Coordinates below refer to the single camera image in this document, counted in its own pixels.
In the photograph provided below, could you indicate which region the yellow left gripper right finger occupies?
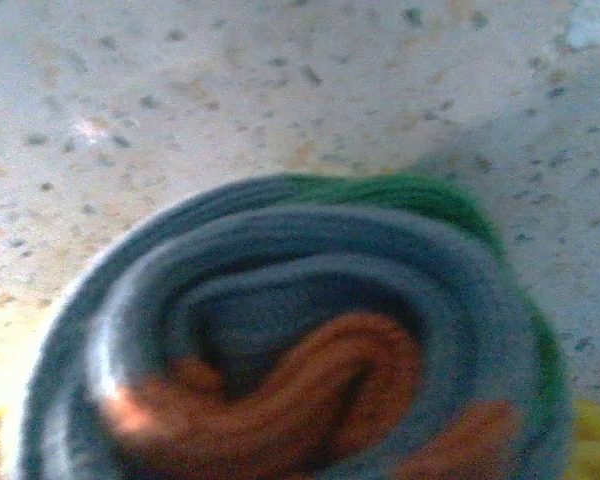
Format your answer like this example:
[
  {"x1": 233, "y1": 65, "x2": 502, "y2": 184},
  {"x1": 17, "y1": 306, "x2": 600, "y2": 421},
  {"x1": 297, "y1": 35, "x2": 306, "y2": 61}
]
[{"x1": 565, "y1": 397, "x2": 600, "y2": 480}]

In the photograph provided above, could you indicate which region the grey sock with orange stripes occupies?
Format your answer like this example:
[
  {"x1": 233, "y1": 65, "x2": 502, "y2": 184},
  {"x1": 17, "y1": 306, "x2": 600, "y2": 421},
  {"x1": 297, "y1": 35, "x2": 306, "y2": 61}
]
[{"x1": 9, "y1": 172, "x2": 576, "y2": 480}]

